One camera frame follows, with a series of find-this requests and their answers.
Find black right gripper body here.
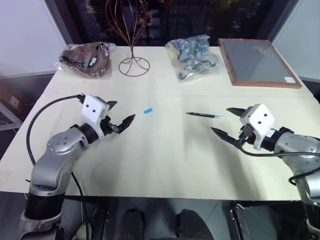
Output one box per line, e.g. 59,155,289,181
235,124,256,149

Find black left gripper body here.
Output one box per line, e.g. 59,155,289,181
99,115,121,136

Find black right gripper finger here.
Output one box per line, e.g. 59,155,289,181
225,107,247,117
210,126,241,149

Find black pen with blue tip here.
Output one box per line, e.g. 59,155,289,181
185,112,226,120

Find plastic bag with brown items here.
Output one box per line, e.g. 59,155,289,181
55,41,119,80

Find wooden framed grey board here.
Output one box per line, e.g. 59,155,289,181
217,37,303,89

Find plastic bag with blue items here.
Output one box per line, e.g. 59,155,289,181
164,34,224,85

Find black box under table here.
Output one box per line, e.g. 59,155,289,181
228,200,309,240

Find dark rounded shape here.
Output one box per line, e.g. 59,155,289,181
116,207,146,240
175,208,214,240

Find brown cardboard box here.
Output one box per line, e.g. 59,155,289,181
0,81,29,114

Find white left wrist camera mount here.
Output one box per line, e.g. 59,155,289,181
81,94,111,139

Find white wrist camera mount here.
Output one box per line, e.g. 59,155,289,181
81,94,111,139
240,103,277,151

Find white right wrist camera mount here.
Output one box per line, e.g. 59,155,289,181
240,103,277,151

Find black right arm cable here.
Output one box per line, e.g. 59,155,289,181
238,146,320,186

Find copper wire stand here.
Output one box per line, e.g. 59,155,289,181
104,0,151,77

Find white metal frame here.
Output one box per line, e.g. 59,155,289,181
0,100,24,132

